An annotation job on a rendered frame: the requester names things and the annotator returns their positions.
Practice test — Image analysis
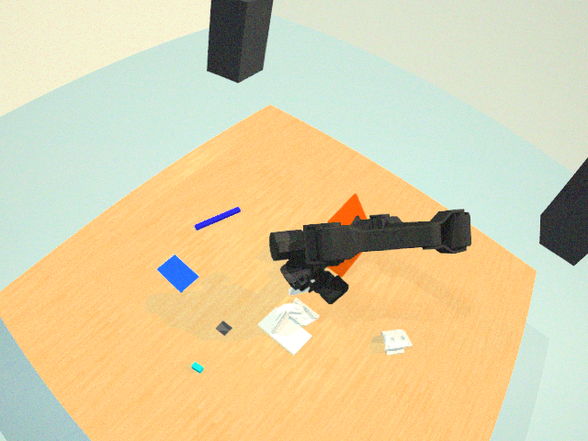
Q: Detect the small cyan block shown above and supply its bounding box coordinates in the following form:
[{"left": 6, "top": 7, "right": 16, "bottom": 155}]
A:
[{"left": 191, "top": 362, "right": 204, "bottom": 374}]

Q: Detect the blue flat bar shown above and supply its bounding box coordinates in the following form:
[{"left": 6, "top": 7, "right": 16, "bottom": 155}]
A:
[{"left": 194, "top": 206, "right": 242, "bottom": 231}]

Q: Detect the blue flat rectangular plate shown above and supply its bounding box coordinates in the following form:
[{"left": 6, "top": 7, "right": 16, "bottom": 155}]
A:
[{"left": 156, "top": 255, "right": 199, "bottom": 293}]

